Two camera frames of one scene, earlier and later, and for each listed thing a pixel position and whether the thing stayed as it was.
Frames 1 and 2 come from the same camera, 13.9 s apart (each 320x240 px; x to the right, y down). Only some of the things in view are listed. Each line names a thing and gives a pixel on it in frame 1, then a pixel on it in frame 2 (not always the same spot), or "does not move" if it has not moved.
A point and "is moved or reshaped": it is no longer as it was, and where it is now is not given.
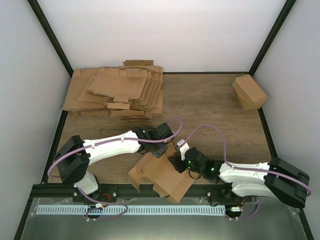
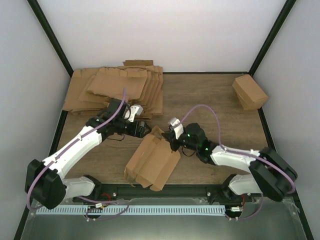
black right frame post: x=282 y=16 does not move
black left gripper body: x=158 y=153 → x=131 y=131
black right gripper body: x=178 y=164 → x=175 y=146
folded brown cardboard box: x=251 y=96 does not move
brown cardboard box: x=162 y=174 is moved or reshaped
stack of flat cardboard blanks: x=134 y=91 does not move
